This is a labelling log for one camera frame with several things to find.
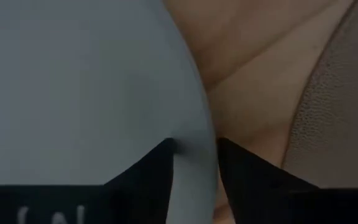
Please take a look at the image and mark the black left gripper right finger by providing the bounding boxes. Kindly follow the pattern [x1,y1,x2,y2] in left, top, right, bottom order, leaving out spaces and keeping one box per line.
[218,138,319,224]

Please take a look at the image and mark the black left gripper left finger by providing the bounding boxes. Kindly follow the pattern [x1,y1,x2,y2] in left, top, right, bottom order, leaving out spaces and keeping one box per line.
[82,138,177,224]

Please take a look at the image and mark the blue-grey round plate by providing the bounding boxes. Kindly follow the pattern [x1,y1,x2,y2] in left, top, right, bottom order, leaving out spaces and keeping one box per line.
[0,0,219,224]

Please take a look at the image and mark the grey round placemat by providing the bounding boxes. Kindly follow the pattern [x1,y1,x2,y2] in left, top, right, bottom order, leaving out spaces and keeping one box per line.
[282,0,358,190]

